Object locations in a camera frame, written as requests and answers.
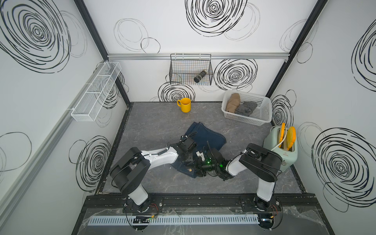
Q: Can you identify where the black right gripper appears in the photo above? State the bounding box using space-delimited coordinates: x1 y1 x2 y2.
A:
185 158 220 178

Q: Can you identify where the dark blue skirt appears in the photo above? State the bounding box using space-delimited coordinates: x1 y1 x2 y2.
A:
171 122 227 178

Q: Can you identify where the tan brown skirt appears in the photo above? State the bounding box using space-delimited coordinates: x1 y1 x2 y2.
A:
225 93 240 113

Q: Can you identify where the grey polka dot skirt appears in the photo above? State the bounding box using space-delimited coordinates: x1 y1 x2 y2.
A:
235 101 258 117

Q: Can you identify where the white plastic basket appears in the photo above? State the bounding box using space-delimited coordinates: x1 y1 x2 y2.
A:
221 90 272 126

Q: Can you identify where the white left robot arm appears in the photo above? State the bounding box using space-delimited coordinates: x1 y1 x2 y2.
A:
110 136 197 211

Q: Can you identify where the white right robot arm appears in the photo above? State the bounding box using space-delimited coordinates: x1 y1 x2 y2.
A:
195 143 282 212

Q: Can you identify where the yellow mug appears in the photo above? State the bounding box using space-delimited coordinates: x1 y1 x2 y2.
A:
177 98 191 113

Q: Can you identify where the dark cylindrical bottle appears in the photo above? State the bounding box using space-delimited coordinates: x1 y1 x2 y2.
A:
194 70 207 83

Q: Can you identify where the mint green toaster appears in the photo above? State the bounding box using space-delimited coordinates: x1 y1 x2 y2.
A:
263 126 298 172

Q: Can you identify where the yellow toast slice left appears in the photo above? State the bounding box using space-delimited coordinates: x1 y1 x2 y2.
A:
278 122 286 148

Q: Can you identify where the yellow toast slice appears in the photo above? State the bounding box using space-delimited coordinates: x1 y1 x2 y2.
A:
278 122 286 148
287 126 296 150

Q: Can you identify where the yellow toast slice right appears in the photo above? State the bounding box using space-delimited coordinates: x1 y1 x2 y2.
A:
287 126 296 150

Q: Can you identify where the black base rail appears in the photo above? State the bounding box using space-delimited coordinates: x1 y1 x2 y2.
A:
81 193 319 213

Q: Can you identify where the white slotted cable duct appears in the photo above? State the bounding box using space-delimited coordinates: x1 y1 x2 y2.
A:
88 214 259 226

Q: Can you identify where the white toaster cable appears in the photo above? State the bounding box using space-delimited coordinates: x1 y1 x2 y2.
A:
270 133 288 152

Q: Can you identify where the black wire wall basket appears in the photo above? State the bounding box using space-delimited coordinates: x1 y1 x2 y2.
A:
168 53 213 86

